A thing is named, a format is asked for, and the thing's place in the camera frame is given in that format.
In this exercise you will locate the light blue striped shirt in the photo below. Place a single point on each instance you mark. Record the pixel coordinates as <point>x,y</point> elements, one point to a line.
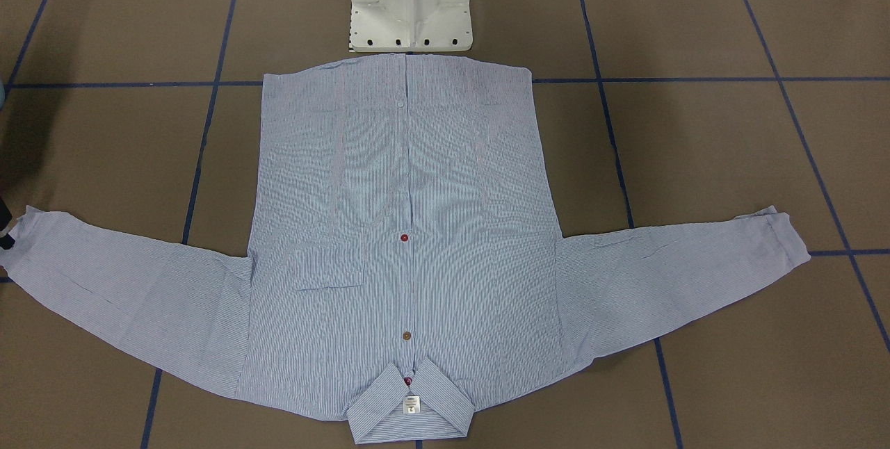
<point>405,267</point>

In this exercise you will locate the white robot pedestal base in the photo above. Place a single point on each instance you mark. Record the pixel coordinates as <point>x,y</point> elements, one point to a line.
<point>410,26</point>

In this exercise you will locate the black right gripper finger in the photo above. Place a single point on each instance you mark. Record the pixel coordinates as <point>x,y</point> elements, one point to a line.
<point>7,241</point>

